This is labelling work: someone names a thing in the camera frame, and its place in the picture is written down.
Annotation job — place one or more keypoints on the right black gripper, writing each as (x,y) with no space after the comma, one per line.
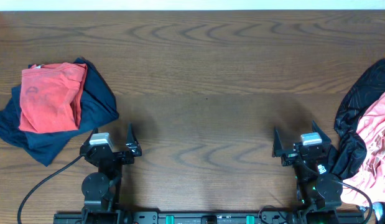
(290,157)

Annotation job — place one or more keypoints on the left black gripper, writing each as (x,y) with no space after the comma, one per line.
(133,152)

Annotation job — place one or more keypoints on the pink printed t-shirt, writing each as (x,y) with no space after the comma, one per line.
(370,177)

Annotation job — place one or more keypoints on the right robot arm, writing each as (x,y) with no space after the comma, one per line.
(317,188)

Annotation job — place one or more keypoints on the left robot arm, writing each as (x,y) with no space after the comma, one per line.
(101,189)

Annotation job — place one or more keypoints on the folded navy blue garment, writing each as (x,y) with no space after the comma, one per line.
(98,108)

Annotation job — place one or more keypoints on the black patterned garment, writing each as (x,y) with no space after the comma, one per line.
(366,90)

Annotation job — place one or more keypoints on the folded orange red shirt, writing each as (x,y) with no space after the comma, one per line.
(50,97)

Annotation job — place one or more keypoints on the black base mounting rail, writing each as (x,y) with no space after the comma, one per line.
(265,216)

